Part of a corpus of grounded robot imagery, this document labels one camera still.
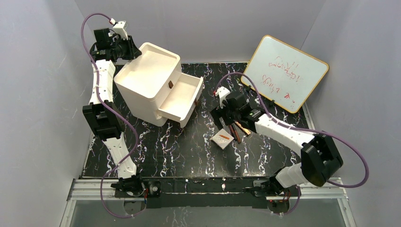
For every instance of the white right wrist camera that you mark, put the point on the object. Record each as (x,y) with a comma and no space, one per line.
(221,93)

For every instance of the white drawer organizer box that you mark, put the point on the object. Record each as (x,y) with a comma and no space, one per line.
(147,81)

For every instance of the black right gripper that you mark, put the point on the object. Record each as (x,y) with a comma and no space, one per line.
(222,115)

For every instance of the white square makeup palette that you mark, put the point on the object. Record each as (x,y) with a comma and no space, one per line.
(222,138)

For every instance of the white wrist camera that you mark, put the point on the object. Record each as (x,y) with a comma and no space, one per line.
(120,28)
(221,93)

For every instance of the yellow framed whiteboard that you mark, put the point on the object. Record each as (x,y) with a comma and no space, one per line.
(283,73)

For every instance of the aluminium right side rail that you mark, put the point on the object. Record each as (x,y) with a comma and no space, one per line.
(312,117)

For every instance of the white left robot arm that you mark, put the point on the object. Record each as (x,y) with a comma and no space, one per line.
(102,114)

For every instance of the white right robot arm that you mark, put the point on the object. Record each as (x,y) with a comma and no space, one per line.
(320,158)

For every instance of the dark brown makeup pencil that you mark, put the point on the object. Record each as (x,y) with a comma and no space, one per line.
(231,131)

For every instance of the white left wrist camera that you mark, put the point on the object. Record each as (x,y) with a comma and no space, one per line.
(120,28)

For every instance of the reddish brown makeup pencil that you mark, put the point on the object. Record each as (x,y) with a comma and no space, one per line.
(237,137)

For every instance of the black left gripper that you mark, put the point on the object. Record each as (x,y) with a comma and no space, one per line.
(133,47)

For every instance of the aluminium front mounting rail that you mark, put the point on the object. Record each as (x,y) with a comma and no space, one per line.
(95,189)

